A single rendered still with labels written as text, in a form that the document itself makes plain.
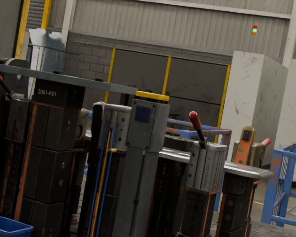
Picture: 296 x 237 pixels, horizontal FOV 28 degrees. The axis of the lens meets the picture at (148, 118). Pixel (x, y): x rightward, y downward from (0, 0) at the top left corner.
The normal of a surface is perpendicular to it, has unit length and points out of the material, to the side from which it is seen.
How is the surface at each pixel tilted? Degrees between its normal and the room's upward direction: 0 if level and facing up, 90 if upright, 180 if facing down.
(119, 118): 90
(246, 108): 90
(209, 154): 90
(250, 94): 90
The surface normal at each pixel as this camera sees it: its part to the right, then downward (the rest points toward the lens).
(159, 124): 0.88, 0.18
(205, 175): -0.44, -0.03
